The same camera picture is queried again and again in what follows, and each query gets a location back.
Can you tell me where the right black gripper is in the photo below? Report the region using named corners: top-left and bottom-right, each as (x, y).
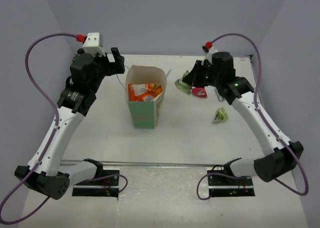
top-left (183, 59), bottom-right (222, 88)

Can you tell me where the green paper bag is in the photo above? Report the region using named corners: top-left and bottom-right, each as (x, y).
top-left (125, 65), bottom-right (167, 129)

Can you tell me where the green candy packet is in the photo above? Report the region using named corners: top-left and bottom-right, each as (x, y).
top-left (174, 70), bottom-right (193, 95)

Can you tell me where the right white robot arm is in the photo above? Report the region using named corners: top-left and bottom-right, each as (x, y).
top-left (182, 52), bottom-right (304, 185)

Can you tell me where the orange snack packet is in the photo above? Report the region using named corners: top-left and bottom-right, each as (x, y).
top-left (128, 83), bottom-right (163, 102)

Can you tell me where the grey silver snack packet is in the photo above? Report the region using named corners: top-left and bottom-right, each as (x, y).
top-left (217, 93), bottom-right (225, 102)

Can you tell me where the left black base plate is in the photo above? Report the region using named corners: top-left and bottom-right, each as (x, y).
top-left (72, 169), bottom-right (120, 198)

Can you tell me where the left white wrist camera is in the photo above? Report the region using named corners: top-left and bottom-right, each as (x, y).
top-left (82, 32), bottom-right (106, 57)

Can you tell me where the aluminium rail front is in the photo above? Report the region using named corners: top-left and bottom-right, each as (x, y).
top-left (62, 159), bottom-right (226, 169)

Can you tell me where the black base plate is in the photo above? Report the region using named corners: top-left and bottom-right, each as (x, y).
top-left (207, 175), bottom-right (255, 198)
top-left (72, 169), bottom-right (120, 198)

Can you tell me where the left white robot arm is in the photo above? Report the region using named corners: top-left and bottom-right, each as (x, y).
top-left (14, 47), bottom-right (125, 200)

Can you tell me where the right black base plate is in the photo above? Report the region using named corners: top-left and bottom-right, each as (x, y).
top-left (207, 175), bottom-right (255, 198)

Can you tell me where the light green snack packet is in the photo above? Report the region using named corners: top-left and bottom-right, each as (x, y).
top-left (213, 107), bottom-right (229, 123)

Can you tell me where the red triangular snack packet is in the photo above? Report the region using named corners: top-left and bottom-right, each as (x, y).
top-left (191, 87), bottom-right (208, 98)

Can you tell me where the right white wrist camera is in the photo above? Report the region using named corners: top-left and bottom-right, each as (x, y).
top-left (202, 41), bottom-right (218, 63)

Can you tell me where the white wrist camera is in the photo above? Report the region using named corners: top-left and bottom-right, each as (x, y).
top-left (202, 41), bottom-right (218, 63)
top-left (82, 32), bottom-right (106, 57)

